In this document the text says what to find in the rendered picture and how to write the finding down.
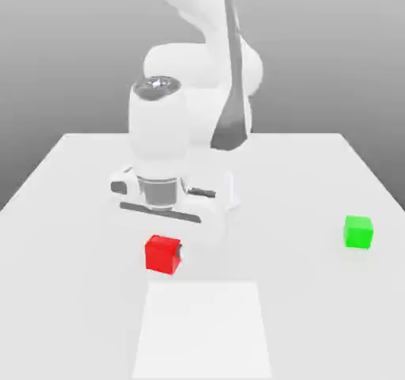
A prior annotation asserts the small green cube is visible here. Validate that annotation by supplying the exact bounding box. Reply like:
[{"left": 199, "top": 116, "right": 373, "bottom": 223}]
[{"left": 343, "top": 215, "right": 374, "bottom": 250}]

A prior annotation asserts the small red cube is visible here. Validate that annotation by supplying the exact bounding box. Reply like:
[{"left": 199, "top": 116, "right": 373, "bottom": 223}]
[{"left": 144, "top": 234, "right": 184, "bottom": 276}]

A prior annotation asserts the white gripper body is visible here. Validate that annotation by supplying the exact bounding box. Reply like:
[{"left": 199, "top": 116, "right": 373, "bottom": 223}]
[{"left": 118, "top": 200, "right": 219, "bottom": 242}]

